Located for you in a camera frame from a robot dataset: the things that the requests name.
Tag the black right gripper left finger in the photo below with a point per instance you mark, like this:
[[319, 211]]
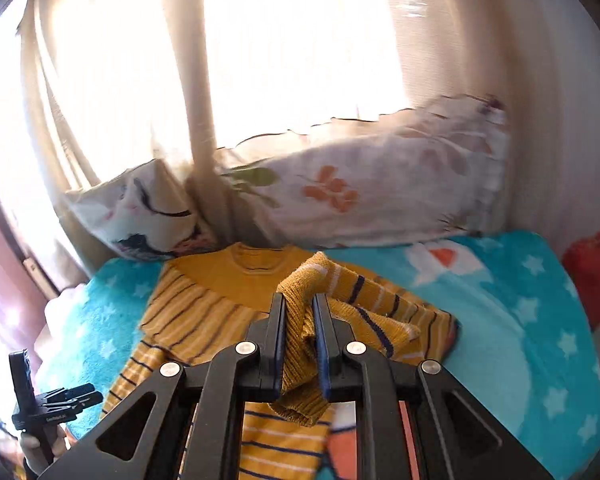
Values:
[[185, 422]]

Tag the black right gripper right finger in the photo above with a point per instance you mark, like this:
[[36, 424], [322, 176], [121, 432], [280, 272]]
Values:
[[413, 422]]

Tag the yellow striped knit sweater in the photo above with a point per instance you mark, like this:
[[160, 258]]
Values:
[[204, 303]]

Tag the white gloved left hand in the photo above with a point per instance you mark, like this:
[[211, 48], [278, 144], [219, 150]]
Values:
[[34, 460]]

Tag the turquoise star fleece blanket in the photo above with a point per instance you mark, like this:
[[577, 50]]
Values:
[[524, 349]]

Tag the woman silhouette print pillow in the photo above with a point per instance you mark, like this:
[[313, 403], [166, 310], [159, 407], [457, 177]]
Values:
[[144, 214]]

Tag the red object beside bed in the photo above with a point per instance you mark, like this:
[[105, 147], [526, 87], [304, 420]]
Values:
[[582, 263]]

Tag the floral leaf print pillow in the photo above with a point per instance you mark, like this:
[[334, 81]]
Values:
[[410, 176]]

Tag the beige sheer curtain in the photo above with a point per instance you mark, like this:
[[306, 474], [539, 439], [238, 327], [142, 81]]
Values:
[[92, 88]]

